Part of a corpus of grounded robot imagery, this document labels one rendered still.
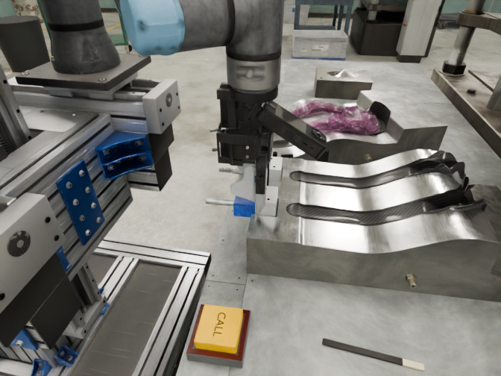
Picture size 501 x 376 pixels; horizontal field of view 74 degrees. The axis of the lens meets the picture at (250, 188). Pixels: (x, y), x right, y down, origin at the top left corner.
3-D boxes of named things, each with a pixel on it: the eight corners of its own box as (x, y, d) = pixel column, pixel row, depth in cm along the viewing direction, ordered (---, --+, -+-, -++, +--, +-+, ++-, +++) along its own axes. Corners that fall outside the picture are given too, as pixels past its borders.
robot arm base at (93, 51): (39, 71, 76) (21, 24, 70) (79, 54, 88) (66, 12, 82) (98, 76, 74) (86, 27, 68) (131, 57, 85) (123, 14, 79)
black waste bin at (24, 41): (2, 84, 370) (-25, 23, 333) (30, 71, 408) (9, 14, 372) (42, 86, 365) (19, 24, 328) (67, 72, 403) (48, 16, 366)
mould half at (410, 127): (250, 179, 83) (250, 140, 77) (237, 132, 104) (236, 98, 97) (434, 163, 89) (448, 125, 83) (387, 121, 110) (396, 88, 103)
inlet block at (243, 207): (203, 220, 61) (200, 197, 58) (210, 203, 65) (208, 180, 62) (274, 227, 60) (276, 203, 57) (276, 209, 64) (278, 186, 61)
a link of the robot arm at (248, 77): (282, 48, 48) (279, 64, 41) (281, 80, 50) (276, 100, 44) (231, 45, 49) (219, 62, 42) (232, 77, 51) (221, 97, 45)
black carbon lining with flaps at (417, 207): (285, 225, 60) (288, 182, 54) (289, 175, 72) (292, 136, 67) (493, 245, 56) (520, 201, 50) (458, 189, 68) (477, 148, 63)
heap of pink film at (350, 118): (294, 148, 84) (296, 119, 79) (278, 118, 98) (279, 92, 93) (390, 140, 87) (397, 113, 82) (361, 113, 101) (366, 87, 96)
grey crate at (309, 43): (292, 58, 380) (294, 37, 367) (291, 48, 412) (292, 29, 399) (345, 59, 378) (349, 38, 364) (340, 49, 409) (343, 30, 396)
